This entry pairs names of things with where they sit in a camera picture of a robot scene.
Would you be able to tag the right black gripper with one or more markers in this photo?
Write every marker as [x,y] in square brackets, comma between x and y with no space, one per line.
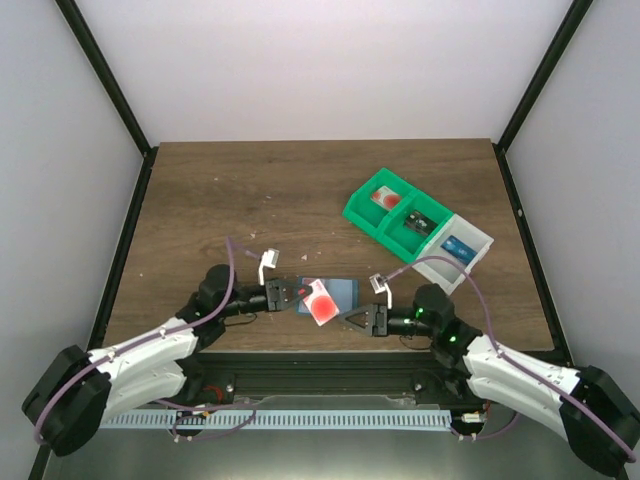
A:
[379,320]

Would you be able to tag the white bin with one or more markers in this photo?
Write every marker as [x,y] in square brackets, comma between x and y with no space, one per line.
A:
[443,269]

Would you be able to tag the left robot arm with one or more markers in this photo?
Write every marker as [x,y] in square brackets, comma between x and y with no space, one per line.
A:
[81,390]

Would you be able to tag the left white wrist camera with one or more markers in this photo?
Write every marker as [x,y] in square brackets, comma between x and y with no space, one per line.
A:
[268,260]

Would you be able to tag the black card in bin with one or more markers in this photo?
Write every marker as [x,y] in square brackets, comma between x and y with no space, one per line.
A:
[419,223]

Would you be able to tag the red white card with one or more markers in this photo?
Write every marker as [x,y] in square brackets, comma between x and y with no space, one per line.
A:
[386,198]
[319,304]

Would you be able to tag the green bin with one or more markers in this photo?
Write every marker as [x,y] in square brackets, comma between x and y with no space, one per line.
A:
[362,212]
[403,242]

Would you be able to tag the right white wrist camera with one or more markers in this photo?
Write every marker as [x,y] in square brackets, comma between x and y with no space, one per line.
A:
[380,285]

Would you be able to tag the black frame post right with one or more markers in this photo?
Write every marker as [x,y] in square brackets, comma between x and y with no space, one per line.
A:
[563,36]

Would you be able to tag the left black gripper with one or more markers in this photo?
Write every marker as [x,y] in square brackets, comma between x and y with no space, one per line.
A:
[273,295]

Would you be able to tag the green bin far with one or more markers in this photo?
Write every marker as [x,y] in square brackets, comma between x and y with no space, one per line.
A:
[362,212]

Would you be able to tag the black frame post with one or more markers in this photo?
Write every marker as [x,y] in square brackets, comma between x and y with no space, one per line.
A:
[84,36]
[563,36]

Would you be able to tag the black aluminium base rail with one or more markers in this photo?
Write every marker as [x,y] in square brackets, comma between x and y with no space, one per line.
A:
[221,377]

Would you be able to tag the white slotted cable duct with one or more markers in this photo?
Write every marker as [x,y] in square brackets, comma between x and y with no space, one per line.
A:
[401,420]

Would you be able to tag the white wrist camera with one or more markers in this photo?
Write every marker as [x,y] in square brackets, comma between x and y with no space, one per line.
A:
[268,260]
[380,285]

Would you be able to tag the black frame post left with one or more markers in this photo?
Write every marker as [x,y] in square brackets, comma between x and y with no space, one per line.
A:
[84,36]

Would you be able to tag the metal base plate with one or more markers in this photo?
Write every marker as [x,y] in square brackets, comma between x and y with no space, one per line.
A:
[526,451]

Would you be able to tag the blue card holder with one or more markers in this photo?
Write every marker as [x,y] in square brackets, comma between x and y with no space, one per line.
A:
[344,292]

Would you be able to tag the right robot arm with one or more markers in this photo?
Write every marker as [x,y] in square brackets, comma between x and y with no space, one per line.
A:
[584,406]

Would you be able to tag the green bin middle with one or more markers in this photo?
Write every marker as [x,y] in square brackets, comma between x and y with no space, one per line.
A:
[403,242]

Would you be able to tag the blue card in bin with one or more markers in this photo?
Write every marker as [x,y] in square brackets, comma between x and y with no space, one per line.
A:
[459,250]

